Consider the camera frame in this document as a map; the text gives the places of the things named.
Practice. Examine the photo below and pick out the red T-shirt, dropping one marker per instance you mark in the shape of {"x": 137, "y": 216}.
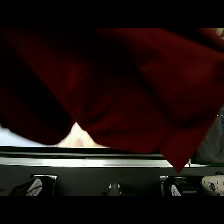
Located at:
{"x": 133, "y": 83}

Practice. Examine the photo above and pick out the grey garment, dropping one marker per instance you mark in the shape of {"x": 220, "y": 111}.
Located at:
{"x": 213, "y": 146}

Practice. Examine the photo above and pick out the silver frame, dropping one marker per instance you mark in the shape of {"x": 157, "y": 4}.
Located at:
{"x": 83, "y": 162}

